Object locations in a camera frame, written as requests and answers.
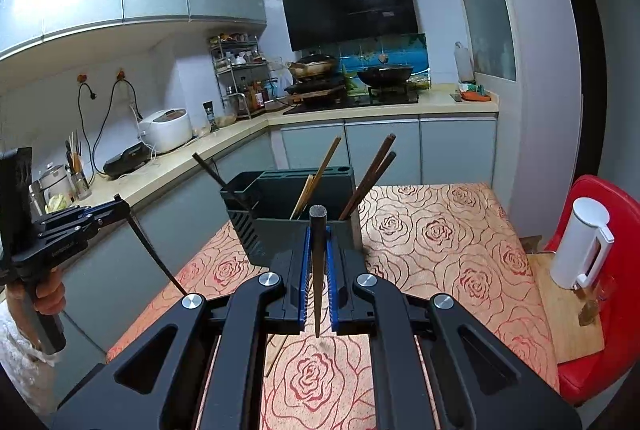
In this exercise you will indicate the dark brown chopstick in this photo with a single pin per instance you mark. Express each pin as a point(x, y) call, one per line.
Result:
point(374, 165)
point(376, 180)

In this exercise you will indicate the person's left hand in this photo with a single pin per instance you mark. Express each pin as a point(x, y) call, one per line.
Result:
point(50, 297)

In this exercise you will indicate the utensil cup with utensils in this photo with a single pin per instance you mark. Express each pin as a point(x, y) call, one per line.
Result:
point(80, 185)

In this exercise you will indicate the grey lower cabinets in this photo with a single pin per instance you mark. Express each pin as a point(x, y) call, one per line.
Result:
point(450, 155)

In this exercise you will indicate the person's left forearm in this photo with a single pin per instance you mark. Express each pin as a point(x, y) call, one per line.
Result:
point(20, 355)

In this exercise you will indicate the light wooden chopstick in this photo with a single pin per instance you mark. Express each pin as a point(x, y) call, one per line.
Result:
point(326, 165)
point(306, 192)

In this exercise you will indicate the rose patterned tablecloth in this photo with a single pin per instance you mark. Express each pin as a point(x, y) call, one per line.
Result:
point(440, 255)

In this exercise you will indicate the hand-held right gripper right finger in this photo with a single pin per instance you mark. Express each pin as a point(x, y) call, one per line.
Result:
point(334, 295)

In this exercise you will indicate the metal spice rack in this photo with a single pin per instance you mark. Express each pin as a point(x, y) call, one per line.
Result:
point(240, 70)

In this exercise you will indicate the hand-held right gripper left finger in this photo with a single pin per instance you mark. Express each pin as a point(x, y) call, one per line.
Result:
point(305, 290)

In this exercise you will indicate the kitchen counter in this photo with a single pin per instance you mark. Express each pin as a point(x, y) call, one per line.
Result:
point(450, 105)

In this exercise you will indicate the wooden board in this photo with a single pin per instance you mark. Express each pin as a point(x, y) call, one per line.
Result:
point(565, 320)

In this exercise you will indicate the red plastic chair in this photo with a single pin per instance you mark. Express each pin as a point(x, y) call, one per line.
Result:
point(620, 210)

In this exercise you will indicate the gas stove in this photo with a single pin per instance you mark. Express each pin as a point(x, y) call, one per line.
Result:
point(390, 97)

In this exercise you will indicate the green vegetable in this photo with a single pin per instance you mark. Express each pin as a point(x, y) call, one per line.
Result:
point(59, 202)

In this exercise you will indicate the dark utensil holder box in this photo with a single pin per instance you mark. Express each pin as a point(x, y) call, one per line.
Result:
point(280, 235)

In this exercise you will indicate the white kettle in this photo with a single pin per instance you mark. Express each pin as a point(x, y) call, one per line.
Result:
point(580, 240)

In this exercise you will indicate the black wok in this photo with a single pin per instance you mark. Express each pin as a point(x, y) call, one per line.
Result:
point(385, 74)

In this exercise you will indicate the dark door frame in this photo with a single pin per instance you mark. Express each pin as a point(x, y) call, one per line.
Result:
point(580, 60)

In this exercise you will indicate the blue tile backsplash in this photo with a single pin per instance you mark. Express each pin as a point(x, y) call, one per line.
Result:
point(395, 52)

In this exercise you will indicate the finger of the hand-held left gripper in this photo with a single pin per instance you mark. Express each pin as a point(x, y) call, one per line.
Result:
point(75, 235)
point(85, 212)

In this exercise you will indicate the white rice cooker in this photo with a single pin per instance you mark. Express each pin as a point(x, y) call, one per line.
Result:
point(167, 130)

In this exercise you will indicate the steel pot with lid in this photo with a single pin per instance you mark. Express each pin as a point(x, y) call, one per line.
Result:
point(55, 182)

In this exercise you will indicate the black chopstick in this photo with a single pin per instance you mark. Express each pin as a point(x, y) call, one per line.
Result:
point(318, 260)
point(210, 172)
point(155, 255)

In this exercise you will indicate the orange tray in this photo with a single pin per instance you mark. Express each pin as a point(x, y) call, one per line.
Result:
point(475, 95)

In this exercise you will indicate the black pepper grinder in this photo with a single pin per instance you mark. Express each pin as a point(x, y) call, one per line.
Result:
point(210, 117)

